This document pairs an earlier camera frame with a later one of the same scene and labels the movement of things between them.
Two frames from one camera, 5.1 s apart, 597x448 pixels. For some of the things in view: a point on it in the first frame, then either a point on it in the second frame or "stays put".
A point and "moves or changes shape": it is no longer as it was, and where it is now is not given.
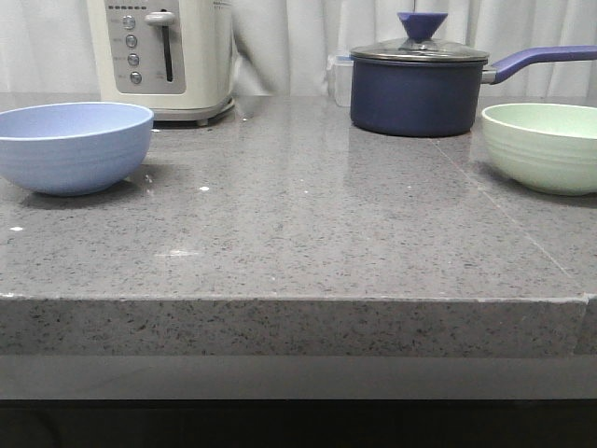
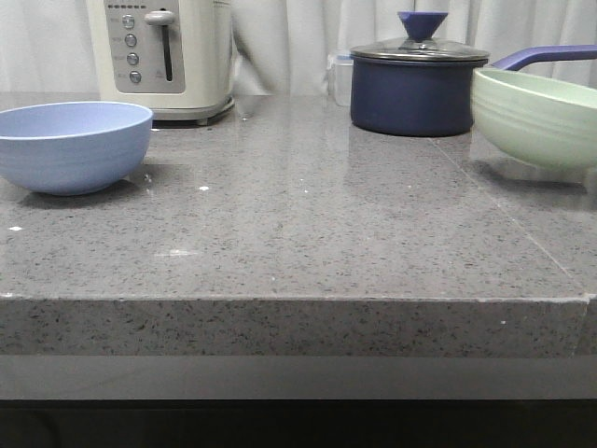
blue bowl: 74,148 stays put
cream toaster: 174,57 stays put
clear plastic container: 340,70 stays put
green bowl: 550,147 moves or changes shape
